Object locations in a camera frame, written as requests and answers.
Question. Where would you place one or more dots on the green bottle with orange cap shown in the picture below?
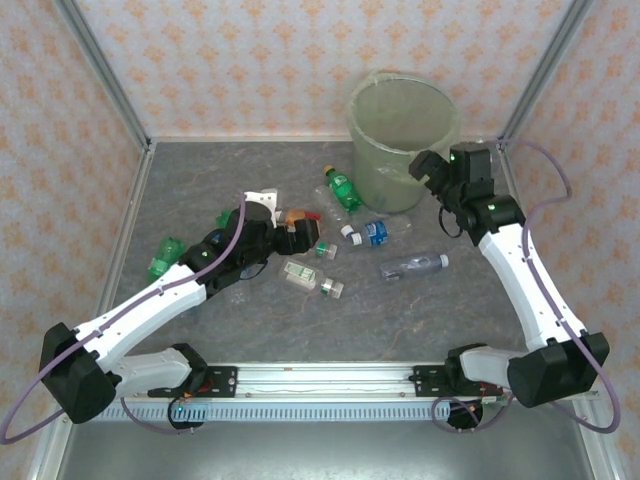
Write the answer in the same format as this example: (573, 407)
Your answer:
(223, 218)

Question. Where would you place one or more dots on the orange and red label bottle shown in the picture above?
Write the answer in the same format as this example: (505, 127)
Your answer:
(299, 215)

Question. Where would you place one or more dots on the clear bottle dark blue label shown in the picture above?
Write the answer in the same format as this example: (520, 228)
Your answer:
(410, 265)

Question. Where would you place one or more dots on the aluminium frame post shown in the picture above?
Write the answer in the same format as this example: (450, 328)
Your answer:
(555, 50)
(103, 70)

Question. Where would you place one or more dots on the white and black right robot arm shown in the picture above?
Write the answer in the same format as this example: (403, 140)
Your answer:
(525, 290)

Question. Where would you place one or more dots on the green bottle with yellow cap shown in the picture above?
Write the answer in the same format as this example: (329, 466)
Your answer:
(342, 192)

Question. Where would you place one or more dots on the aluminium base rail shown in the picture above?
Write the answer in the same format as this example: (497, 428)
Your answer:
(325, 382)

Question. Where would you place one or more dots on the translucent green plastic bin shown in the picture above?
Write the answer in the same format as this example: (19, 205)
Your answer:
(390, 165)

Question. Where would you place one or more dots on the aluminium table edge rail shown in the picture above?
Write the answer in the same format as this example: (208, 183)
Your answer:
(597, 450)
(250, 138)
(134, 200)

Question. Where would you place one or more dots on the crushed green plastic bottle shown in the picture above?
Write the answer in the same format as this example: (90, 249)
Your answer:
(165, 255)

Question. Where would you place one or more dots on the clear bottle green cap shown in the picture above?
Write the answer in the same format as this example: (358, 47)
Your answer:
(327, 250)

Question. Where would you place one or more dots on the clear crushed bottle white cap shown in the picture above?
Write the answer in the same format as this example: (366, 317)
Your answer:
(327, 200)

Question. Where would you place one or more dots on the grey sheet metal panel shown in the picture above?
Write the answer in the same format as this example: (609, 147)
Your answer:
(320, 450)

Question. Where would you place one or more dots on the clear bottle green white label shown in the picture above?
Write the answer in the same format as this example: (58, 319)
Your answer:
(300, 272)

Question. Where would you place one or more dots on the black round base unit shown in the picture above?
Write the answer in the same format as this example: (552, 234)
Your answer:
(457, 425)
(186, 425)

